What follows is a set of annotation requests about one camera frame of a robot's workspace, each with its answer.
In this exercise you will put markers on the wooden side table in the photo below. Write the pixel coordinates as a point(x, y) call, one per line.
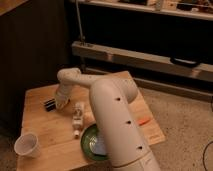
point(60, 150)

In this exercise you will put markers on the green plate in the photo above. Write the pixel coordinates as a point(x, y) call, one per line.
point(90, 136)

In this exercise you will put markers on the orange carrot toy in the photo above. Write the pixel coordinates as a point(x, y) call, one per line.
point(143, 121)

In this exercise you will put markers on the white paper cup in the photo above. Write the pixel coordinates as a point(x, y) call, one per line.
point(27, 145)

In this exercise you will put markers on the white squeeze tube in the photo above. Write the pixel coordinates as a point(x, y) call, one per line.
point(78, 119)

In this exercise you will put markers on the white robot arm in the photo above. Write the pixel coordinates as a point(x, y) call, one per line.
point(109, 97)

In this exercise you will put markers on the grey metal shelf rack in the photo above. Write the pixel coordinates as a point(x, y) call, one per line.
point(144, 38)

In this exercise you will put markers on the black handle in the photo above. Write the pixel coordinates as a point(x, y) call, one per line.
point(185, 63)

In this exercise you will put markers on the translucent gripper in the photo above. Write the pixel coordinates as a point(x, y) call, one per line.
point(60, 104)

